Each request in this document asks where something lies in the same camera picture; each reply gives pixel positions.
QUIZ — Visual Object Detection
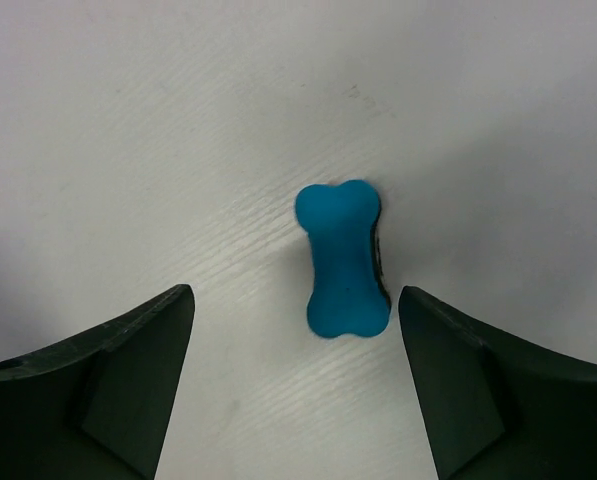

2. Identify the blue bone shaped eraser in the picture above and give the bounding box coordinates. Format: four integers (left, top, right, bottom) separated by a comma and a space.
294, 179, 391, 339

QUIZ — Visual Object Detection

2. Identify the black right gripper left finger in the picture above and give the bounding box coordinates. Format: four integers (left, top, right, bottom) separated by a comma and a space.
0, 284, 195, 479

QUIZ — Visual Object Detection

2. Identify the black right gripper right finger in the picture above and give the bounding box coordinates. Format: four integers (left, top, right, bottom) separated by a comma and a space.
399, 287, 597, 479

